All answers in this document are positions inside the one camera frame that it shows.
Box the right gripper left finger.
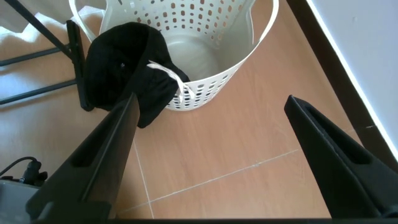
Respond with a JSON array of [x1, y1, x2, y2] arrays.
[[25, 92, 141, 218]]

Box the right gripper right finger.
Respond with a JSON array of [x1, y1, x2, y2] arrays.
[[284, 95, 398, 218]]

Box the black shorts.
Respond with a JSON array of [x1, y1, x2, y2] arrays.
[[83, 21, 196, 129]]

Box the black clothes rack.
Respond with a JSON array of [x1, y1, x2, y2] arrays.
[[0, 0, 94, 112]]

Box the white laundry basket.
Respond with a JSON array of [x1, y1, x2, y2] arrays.
[[68, 0, 280, 112]]

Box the beige curtain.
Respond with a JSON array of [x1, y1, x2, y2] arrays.
[[0, 0, 106, 34]]

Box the black cable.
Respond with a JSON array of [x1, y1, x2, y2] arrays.
[[0, 156, 49, 187]]

